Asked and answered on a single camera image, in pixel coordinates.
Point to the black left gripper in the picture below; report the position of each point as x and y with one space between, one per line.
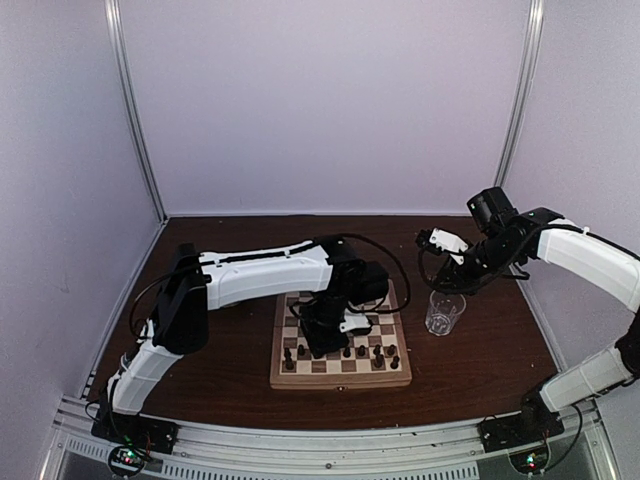
318 346

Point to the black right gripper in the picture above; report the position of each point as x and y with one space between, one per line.
452 272

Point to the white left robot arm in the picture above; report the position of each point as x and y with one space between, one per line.
198 283

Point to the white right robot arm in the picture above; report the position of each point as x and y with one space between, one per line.
585 290

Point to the wooden chess board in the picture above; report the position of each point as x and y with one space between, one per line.
333 371

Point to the clear plastic cup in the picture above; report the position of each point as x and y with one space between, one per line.
443 312

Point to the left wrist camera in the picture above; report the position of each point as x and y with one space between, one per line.
356 325

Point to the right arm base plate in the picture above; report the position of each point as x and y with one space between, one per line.
511 431

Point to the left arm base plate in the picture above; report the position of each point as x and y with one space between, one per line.
143 433

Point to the aluminium frame post left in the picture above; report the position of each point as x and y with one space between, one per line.
118 42

